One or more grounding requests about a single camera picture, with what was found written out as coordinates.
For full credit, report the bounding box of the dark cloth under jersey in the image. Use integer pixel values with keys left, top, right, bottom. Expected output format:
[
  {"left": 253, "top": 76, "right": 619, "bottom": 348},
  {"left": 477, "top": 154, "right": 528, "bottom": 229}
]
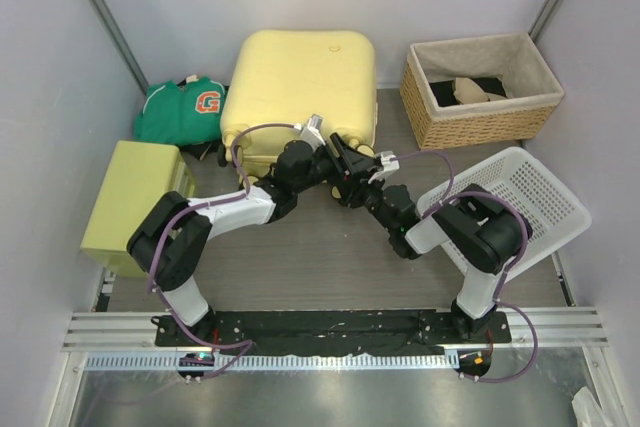
[{"left": 179, "top": 140, "right": 221, "bottom": 161}]

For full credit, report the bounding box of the green jersey with G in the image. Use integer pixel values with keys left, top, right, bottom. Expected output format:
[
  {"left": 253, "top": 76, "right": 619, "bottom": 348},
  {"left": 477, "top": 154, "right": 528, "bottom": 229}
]
[{"left": 133, "top": 77, "right": 227, "bottom": 147}]

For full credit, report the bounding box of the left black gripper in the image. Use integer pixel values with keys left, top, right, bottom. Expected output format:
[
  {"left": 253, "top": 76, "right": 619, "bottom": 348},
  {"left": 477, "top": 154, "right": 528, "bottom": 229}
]
[{"left": 294, "top": 134, "right": 378, "bottom": 196}]

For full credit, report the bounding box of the yellow hard-shell suitcase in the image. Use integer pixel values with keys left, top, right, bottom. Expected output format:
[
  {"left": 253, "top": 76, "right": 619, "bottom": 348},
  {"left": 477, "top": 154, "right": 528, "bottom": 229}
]
[{"left": 220, "top": 30, "right": 378, "bottom": 177}]

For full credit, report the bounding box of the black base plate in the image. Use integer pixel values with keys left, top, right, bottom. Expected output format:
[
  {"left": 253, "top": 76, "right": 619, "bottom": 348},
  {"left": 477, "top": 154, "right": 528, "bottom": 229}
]
[{"left": 154, "top": 307, "right": 516, "bottom": 356}]

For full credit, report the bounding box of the beige cloth in basket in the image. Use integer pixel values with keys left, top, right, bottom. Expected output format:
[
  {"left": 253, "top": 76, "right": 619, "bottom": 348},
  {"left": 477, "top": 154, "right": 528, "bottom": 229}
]
[{"left": 452, "top": 77, "right": 507, "bottom": 105}]

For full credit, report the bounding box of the wicker basket with liner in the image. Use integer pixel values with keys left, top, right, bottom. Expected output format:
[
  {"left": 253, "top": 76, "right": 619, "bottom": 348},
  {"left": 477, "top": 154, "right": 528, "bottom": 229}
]
[{"left": 400, "top": 33, "right": 565, "bottom": 150}]

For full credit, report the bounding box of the black cloth in basket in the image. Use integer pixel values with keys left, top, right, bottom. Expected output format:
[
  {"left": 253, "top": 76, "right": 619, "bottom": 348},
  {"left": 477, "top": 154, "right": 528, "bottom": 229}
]
[{"left": 429, "top": 77, "right": 507, "bottom": 107}]

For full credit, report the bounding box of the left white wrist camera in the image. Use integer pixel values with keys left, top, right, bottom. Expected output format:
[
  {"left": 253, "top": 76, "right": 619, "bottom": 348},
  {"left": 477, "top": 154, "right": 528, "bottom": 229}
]
[{"left": 293, "top": 114, "right": 325, "bottom": 150}]

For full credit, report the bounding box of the white plastic mesh basket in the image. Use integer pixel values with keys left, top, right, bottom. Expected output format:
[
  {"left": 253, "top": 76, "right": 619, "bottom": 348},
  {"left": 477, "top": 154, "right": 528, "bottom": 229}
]
[{"left": 450, "top": 147, "right": 592, "bottom": 280}]

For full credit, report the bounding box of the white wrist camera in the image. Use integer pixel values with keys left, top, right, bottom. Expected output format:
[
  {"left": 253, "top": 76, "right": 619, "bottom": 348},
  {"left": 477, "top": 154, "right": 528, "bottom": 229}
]
[
  {"left": 368, "top": 151, "right": 400, "bottom": 184},
  {"left": 293, "top": 114, "right": 325, "bottom": 150}
]

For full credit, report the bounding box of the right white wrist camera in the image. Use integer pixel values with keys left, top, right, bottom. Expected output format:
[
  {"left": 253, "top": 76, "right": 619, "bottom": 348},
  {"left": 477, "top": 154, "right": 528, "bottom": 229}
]
[{"left": 368, "top": 151, "right": 400, "bottom": 184}]

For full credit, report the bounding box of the aluminium rail frame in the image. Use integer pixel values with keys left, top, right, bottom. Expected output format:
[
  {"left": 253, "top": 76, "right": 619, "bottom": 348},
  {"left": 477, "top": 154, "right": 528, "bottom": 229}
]
[{"left": 51, "top": 246, "right": 626, "bottom": 426}]

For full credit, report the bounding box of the white crumpled plastic bag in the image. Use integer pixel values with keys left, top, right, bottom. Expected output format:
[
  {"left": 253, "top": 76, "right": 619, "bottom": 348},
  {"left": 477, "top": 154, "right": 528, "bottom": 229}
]
[{"left": 571, "top": 387, "right": 613, "bottom": 427}]

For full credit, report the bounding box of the yellow-green drawer box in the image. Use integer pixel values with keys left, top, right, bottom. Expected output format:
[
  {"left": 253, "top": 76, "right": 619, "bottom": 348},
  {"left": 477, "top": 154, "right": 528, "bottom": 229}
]
[{"left": 80, "top": 140, "right": 196, "bottom": 278}]

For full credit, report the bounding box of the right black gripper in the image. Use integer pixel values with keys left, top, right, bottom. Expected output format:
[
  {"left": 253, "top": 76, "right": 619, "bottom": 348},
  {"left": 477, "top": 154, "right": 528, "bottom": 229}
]
[{"left": 339, "top": 167, "right": 396, "bottom": 233}]

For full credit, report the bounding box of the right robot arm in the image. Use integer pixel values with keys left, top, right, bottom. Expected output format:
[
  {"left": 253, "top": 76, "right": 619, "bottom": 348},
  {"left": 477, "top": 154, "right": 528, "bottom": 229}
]
[{"left": 332, "top": 138, "right": 532, "bottom": 342}]

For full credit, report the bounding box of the white slotted cable duct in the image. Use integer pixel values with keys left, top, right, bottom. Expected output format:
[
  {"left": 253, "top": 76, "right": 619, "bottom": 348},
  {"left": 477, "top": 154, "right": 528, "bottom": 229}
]
[{"left": 85, "top": 351, "right": 459, "bottom": 372}]

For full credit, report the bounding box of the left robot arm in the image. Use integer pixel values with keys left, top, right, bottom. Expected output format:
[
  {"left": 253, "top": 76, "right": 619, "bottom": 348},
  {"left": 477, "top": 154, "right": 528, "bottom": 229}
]
[{"left": 127, "top": 133, "right": 354, "bottom": 346}]

